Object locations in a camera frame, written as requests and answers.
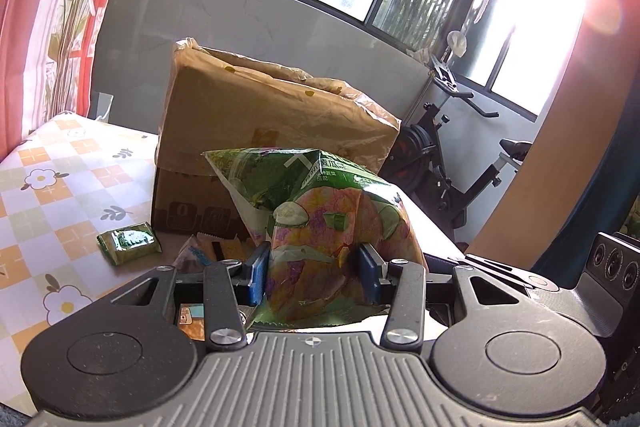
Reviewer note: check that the yellow orange cake packet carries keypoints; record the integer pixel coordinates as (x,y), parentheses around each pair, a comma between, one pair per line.
(232,249)

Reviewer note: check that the tan wooden panel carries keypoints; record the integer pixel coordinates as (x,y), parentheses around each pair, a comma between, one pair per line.
(550,132)

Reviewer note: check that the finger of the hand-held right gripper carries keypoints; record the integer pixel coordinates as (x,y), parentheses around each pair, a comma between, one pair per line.
(502,272)

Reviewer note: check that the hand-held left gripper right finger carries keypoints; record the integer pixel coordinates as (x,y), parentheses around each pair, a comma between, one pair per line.
(369,277)

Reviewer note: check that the cardboard box with plastic liner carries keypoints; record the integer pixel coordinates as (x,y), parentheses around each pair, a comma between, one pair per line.
(225,107)

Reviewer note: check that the printed backdrop cloth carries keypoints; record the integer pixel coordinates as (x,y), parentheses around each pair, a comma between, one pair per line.
(30,32)

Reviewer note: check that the black exercise bike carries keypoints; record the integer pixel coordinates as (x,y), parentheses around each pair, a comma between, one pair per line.
(425,152)

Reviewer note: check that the clear bread packet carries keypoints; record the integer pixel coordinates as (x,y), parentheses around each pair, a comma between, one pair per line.
(190,254)

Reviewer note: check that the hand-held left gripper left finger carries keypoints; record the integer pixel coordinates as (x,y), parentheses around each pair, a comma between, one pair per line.
(257,277)

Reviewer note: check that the white hanging cloth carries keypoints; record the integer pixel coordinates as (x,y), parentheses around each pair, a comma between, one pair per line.
(457,42)

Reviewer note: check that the small green snack packet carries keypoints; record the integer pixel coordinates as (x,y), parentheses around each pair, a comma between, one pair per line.
(130,241)

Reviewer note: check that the green cucumber chip bag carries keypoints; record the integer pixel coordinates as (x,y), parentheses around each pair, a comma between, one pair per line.
(325,217)

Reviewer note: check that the orange packet with blue label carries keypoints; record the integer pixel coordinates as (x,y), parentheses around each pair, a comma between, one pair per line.
(189,322)

